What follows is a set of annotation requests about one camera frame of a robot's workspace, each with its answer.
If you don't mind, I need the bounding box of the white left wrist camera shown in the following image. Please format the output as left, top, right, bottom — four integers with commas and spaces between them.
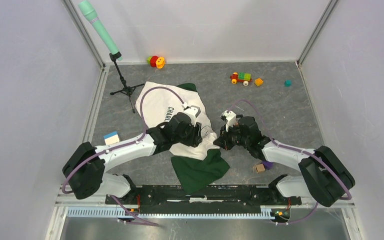
182, 102, 201, 120

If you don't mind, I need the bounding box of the purple toy brick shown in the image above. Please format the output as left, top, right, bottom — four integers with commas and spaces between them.
263, 161, 274, 170

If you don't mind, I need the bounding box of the wooden letter cube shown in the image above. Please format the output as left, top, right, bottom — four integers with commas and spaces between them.
254, 164, 266, 173

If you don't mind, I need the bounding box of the blue and white toy brick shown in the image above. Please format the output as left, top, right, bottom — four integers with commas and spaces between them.
103, 131, 120, 145

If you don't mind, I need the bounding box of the mint green microphone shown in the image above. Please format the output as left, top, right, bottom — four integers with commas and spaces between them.
78, 0, 122, 61

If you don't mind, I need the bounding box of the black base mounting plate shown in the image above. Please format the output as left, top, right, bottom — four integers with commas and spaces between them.
119, 184, 302, 214

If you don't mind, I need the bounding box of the white and green t-shirt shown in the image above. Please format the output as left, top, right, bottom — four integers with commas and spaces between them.
135, 81, 230, 194

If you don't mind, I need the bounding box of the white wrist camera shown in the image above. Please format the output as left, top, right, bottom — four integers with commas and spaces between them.
182, 102, 201, 120
220, 110, 237, 132

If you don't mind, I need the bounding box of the red orange stacking rings toy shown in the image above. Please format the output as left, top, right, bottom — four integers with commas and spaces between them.
147, 55, 166, 69

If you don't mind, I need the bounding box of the colourful toy brick train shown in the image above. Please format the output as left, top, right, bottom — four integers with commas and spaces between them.
230, 72, 252, 86

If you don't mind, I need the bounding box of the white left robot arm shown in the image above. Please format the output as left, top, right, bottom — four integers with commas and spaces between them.
62, 112, 202, 204

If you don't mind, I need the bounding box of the black tripod stand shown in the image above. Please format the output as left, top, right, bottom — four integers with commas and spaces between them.
109, 51, 144, 113

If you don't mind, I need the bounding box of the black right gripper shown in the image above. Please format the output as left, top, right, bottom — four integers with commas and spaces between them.
213, 122, 250, 151

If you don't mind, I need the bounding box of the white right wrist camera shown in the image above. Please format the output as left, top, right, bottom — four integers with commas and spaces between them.
220, 110, 237, 132

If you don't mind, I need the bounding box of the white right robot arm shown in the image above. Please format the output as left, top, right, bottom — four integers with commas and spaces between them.
214, 112, 356, 207

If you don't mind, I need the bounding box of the teal small cube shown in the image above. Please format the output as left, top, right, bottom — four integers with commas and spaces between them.
284, 79, 292, 87

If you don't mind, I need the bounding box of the orange toy brick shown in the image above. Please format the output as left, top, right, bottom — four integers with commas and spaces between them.
254, 78, 264, 87

